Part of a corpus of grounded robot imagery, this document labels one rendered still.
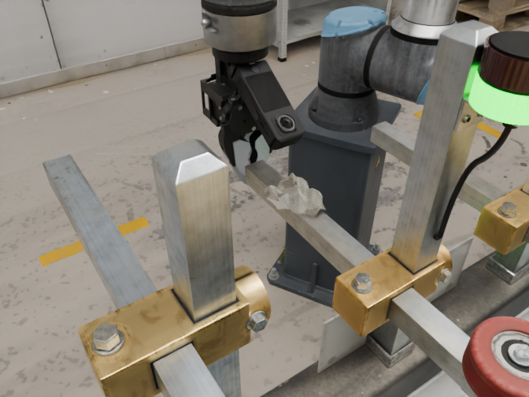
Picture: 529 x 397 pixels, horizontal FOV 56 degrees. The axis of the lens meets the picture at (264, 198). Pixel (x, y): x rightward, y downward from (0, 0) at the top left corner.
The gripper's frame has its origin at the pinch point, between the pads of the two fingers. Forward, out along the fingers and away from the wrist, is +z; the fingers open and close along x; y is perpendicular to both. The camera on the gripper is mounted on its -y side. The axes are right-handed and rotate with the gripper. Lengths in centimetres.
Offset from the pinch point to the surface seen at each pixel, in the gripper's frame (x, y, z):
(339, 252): 1.4, -21.1, -3.3
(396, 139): -23.9, -5.4, -1.5
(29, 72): -2, 233, 73
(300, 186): -1.4, -9.8, -4.4
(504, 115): -1.4, -32.9, -25.7
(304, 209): 0.6, -13.3, -3.7
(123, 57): -55, 232, 77
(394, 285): 0.6, -28.7, -4.4
